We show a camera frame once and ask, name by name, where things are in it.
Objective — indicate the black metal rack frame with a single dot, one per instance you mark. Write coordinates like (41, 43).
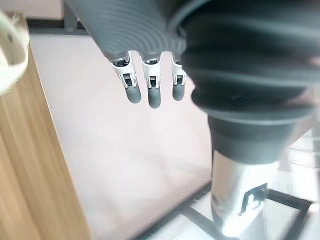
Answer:
(200, 217)

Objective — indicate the white slipper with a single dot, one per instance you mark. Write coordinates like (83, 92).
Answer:
(11, 50)

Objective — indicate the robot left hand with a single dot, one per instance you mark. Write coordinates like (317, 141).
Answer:
(240, 75)

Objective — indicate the wooden board panel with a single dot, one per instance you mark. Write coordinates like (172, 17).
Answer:
(27, 162)

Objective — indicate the dark skirting strip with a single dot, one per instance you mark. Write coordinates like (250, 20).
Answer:
(47, 25)

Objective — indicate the grey upright post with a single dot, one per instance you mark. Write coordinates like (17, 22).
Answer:
(70, 17)

